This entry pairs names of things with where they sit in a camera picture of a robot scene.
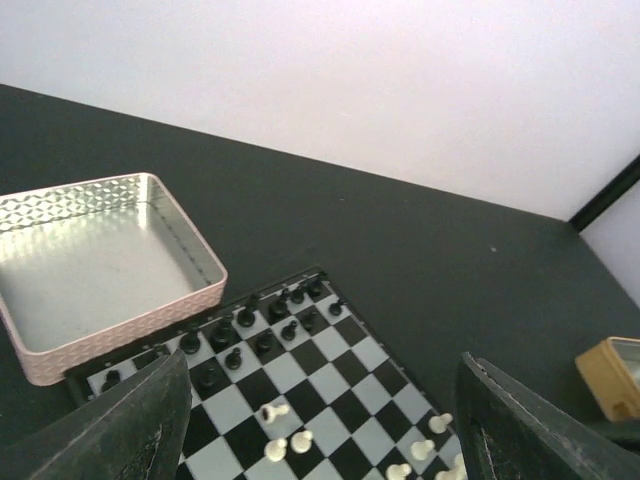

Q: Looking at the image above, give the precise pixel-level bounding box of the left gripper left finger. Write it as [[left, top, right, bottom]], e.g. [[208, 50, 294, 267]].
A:
[[1, 352, 192, 479]]

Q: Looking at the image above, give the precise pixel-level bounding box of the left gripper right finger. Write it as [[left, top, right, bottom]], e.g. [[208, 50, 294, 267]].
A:
[[455, 352, 639, 479]]

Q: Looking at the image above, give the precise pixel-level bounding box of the white pawn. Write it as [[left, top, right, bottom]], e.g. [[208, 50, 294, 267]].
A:
[[434, 453, 467, 480]]

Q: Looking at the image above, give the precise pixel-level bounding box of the white chess piece corner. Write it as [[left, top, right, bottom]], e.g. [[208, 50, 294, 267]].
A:
[[428, 413, 453, 435]]

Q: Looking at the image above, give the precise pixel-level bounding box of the white chess piece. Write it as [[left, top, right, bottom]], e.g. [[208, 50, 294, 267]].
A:
[[385, 463, 412, 480], [410, 439, 435, 462]]

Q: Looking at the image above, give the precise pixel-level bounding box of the pile of white chess pieces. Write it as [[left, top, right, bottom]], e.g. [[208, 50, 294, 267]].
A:
[[259, 403, 314, 463]]

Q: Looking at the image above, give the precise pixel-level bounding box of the black chess pieces row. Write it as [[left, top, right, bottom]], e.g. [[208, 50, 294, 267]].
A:
[[87, 272, 351, 401]]

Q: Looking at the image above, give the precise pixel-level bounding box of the gold metal tin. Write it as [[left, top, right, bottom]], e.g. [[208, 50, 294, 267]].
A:
[[575, 336, 639, 422]]

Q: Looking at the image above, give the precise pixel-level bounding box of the black white chessboard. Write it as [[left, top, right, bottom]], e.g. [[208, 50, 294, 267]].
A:
[[66, 268, 462, 479]]

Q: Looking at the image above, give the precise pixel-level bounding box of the pink metal tin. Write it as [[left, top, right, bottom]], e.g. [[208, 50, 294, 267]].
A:
[[1, 172, 228, 386]]

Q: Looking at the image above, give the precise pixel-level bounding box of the black frame post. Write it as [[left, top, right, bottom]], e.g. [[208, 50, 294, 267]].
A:
[[569, 155, 640, 232]]

